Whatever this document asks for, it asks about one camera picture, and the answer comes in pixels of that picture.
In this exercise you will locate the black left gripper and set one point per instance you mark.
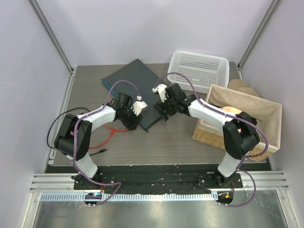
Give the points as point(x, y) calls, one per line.
point(132, 124)

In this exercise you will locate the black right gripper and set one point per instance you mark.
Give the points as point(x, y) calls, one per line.
point(161, 107)

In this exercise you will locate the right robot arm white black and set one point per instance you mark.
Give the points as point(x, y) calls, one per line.
point(239, 133)

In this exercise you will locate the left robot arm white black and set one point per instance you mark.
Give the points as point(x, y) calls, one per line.
point(74, 135)

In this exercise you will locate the white perforated plastic basket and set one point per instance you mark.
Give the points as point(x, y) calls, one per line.
point(200, 69)

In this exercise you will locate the peach hat in basket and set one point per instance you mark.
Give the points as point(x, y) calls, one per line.
point(231, 109)

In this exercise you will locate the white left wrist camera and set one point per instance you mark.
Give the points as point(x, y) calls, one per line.
point(139, 105)

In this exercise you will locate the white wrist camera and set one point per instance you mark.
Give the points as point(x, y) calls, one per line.
point(139, 105)
point(161, 91)

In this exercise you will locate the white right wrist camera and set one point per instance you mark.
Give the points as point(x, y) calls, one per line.
point(161, 91)

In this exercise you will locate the dark network switch box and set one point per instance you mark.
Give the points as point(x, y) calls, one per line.
point(142, 81)

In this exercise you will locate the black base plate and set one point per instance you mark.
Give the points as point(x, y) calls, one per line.
point(161, 179)

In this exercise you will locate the aluminium rail frame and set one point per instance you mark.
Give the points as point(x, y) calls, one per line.
point(161, 197)

